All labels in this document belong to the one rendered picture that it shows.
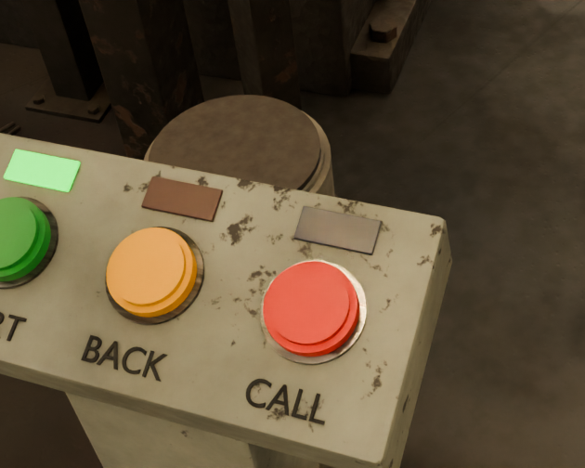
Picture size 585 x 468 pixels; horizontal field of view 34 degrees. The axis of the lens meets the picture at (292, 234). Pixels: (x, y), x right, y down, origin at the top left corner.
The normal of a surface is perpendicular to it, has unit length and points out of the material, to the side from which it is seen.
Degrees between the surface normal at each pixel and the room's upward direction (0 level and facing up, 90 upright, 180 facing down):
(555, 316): 0
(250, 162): 0
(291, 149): 0
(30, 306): 20
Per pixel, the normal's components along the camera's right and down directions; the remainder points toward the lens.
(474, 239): -0.10, -0.66
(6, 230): -0.21, -0.38
